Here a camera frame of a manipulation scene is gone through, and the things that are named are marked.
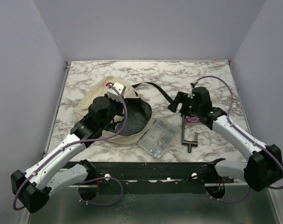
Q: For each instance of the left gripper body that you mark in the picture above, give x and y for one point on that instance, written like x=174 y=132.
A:
x=116 y=108

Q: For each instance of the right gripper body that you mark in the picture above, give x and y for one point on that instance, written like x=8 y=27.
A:
x=189 y=108

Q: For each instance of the purple treehouse book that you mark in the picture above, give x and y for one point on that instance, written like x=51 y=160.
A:
x=192 y=120

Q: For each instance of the cream canvas backpack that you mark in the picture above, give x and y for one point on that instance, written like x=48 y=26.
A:
x=139 y=116

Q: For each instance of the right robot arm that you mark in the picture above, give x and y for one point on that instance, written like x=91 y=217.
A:
x=263 y=164

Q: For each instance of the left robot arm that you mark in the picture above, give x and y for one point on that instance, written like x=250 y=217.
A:
x=34 y=187

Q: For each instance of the clear plastic parts box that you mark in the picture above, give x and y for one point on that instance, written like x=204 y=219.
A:
x=158 y=138

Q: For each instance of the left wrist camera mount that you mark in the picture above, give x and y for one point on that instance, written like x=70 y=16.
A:
x=115 y=91

